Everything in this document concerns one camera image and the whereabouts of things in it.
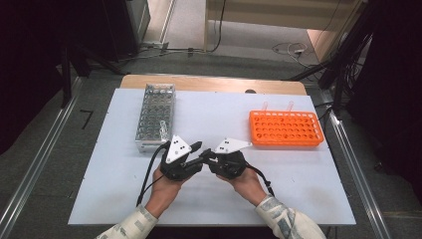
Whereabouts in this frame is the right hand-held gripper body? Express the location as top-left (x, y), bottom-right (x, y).
top-left (208, 137), bottom-right (253, 180)

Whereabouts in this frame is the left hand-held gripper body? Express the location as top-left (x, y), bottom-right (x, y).
top-left (159, 134), bottom-right (203, 182)

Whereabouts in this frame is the metal test tube rack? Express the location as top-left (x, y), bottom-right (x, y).
top-left (134, 83), bottom-right (177, 154)

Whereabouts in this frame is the orange test tube rack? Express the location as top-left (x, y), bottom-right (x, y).
top-left (248, 110), bottom-right (325, 147)

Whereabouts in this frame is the person's right hand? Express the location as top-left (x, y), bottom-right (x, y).
top-left (217, 167), bottom-right (269, 207)

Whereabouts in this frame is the person's left hand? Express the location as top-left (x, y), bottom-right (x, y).
top-left (144, 163), bottom-right (187, 219)

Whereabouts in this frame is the white board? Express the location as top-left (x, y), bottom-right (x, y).
top-left (68, 88), bottom-right (356, 227)

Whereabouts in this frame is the grey power strip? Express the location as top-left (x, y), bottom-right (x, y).
top-left (141, 41), bottom-right (170, 52)

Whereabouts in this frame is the black cabinet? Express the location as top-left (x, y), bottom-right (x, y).
top-left (101, 0), bottom-right (151, 64)

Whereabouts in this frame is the black metal stand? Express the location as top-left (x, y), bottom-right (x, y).
top-left (288, 0), bottom-right (377, 114)
top-left (60, 42), bottom-right (128, 109)

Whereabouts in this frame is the light wooden furniture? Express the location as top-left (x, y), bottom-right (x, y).
top-left (203, 0), bottom-right (370, 64)

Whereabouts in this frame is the dark curtain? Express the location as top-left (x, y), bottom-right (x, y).
top-left (344, 0), bottom-right (422, 203)
top-left (0, 0), bottom-right (107, 155)

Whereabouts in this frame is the left hand-held gripper cable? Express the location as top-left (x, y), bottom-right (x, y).
top-left (135, 141), bottom-right (171, 207)

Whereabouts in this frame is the hand-held gripper cable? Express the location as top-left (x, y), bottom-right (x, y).
top-left (135, 141), bottom-right (171, 207)
top-left (244, 163), bottom-right (276, 198)

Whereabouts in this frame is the right hand-held gripper cable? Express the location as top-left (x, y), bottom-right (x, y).
top-left (244, 163), bottom-right (276, 198)

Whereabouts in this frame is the black floor cable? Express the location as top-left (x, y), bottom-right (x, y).
top-left (117, 46), bottom-right (207, 64)

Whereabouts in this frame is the hanging black cable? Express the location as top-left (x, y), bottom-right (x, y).
top-left (206, 0), bottom-right (228, 54)

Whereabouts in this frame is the aluminium floor rail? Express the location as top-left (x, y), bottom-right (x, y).
top-left (318, 90), bottom-right (393, 239)
top-left (0, 77), bottom-right (85, 239)

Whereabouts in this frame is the white coiled cable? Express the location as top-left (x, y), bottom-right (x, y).
top-left (272, 42), bottom-right (312, 69)

